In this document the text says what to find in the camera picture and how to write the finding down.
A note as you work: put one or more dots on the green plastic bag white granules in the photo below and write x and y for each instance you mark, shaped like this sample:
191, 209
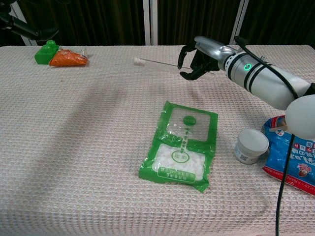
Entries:
179, 159

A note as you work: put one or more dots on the green toy block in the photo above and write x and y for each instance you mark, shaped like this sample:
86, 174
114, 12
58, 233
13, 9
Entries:
44, 55

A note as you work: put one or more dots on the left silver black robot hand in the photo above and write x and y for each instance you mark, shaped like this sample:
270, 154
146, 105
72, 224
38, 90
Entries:
32, 32

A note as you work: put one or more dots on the small white round cap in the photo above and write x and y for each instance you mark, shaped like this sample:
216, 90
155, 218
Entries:
251, 145

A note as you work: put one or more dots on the pink waffle tablecloth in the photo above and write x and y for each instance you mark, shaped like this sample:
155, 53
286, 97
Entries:
86, 147

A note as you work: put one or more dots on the blue snack bag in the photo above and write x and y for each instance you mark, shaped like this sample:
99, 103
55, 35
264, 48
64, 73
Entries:
297, 159

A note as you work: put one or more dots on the white partition post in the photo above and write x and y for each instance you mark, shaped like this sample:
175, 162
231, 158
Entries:
240, 19
150, 22
30, 41

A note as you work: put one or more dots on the orange granule bag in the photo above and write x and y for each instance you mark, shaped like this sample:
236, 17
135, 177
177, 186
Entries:
67, 59

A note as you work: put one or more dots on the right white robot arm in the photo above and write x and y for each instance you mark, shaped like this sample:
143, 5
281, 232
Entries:
265, 81

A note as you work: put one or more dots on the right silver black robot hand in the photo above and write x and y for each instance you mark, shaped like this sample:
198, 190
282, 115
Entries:
211, 49

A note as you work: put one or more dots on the transparent test tube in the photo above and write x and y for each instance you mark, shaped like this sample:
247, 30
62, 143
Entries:
160, 66

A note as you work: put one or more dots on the small white stopper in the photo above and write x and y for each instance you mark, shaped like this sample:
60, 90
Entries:
138, 61

